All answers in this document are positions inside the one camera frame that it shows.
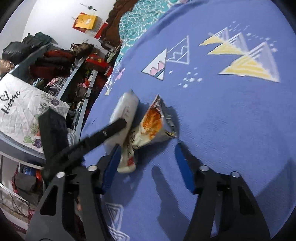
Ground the yellow paper bag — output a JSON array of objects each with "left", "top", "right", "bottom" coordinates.
[{"left": 73, "top": 13, "right": 97, "bottom": 31}]

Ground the white printed pillow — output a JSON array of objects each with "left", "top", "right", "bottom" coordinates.
[{"left": 0, "top": 73, "right": 70, "bottom": 154}]

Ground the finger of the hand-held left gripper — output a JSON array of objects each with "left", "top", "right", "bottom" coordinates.
[{"left": 42, "top": 118, "right": 127, "bottom": 183}]

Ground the blue patterned bedsheet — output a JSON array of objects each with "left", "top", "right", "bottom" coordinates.
[{"left": 80, "top": 0, "right": 296, "bottom": 241}]

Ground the teal patterned blanket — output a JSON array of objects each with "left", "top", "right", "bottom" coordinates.
[{"left": 117, "top": 0, "right": 189, "bottom": 61}]

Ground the white tissue packet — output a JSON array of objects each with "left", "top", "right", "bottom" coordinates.
[{"left": 104, "top": 90, "right": 140, "bottom": 174}]

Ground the brown wooden headboard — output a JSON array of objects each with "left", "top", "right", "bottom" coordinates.
[{"left": 103, "top": 0, "right": 140, "bottom": 45}]

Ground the red wall calendar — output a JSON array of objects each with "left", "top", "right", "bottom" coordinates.
[{"left": 94, "top": 22, "right": 109, "bottom": 39}]

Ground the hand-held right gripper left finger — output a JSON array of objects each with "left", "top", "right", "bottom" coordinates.
[{"left": 25, "top": 145, "right": 122, "bottom": 241}]

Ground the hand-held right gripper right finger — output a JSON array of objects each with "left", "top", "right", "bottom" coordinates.
[{"left": 175, "top": 142, "right": 271, "bottom": 241}]

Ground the black bag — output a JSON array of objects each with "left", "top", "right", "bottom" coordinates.
[{"left": 2, "top": 41, "right": 33, "bottom": 64}]

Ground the orange silver chip bag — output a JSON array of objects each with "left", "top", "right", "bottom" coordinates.
[{"left": 128, "top": 94, "right": 178, "bottom": 151}]

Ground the grey metal shelf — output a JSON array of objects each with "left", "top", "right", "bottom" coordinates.
[{"left": 0, "top": 43, "right": 100, "bottom": 163}]

